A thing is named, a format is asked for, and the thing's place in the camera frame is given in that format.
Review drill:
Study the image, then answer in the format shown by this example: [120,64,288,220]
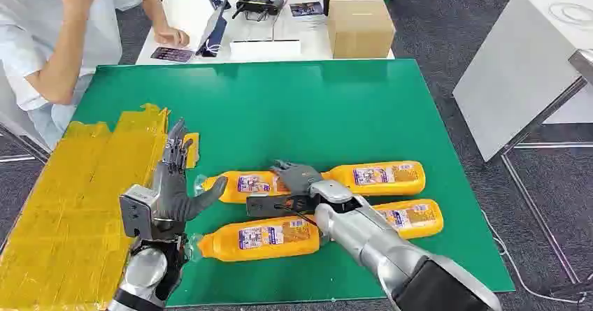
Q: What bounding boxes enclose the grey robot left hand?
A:
[150,119,229,240]

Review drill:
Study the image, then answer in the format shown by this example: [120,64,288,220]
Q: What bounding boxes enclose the person's left hand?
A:
[154,25,191,48]

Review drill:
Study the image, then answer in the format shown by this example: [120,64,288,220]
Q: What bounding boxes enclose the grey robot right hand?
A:
[271,159,324,196]

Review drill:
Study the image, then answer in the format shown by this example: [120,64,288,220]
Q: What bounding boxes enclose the orange drink bottle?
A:
[194,170,290,205]
[322,160,427,197]
[373,198,445,241]
[189,216,322,263]

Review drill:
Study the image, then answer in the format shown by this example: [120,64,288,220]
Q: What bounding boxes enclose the purple printed card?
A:
[150,46,196,64]

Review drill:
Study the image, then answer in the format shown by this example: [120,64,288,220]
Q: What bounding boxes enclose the white desk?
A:
[135,0,396,66]

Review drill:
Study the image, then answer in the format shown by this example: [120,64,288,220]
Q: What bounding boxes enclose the tablet in dark case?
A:
[194,0,231,59]

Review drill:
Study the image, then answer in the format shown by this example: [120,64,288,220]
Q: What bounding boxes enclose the green mat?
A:
[71,59,516,308]

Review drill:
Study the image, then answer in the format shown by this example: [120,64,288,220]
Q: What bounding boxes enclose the person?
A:
[0,0,191,150]

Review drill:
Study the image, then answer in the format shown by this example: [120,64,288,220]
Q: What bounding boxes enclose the black remote controller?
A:
[231,0,286,22]

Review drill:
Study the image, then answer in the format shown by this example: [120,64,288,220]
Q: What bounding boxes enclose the flat white box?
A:
[229,39,303,63]

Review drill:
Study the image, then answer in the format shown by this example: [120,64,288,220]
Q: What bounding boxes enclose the yellow taped sheet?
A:
[0,103,201,311]

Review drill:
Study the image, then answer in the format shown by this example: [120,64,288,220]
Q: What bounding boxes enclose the printed booklet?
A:
[289,1,326,19]

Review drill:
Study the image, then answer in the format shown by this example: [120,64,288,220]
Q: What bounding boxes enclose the brown cardboard box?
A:
[327,0,396,60]

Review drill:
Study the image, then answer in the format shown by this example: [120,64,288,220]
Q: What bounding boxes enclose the white side table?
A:
[452,0,593,163]

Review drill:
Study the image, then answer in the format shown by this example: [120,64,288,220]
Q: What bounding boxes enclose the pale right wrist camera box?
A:
[245,194,320,219]

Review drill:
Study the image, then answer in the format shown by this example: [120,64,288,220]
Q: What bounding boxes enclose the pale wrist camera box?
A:
[245,194,320,219]
[119,184,162,241]

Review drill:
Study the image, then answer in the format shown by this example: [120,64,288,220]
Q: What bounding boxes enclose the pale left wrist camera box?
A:
[119,184,162,241]

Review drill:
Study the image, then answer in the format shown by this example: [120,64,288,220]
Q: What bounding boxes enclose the thin red cable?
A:
[270,0,291,42]

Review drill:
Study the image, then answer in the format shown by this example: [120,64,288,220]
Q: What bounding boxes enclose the white floor cable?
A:
[480,209,585,305]

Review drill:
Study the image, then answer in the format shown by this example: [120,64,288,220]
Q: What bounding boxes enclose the steel table frame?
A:
[481,48,593,286]

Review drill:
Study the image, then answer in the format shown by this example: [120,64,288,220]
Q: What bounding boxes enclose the coiled white cable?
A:
[548,2,593,28]

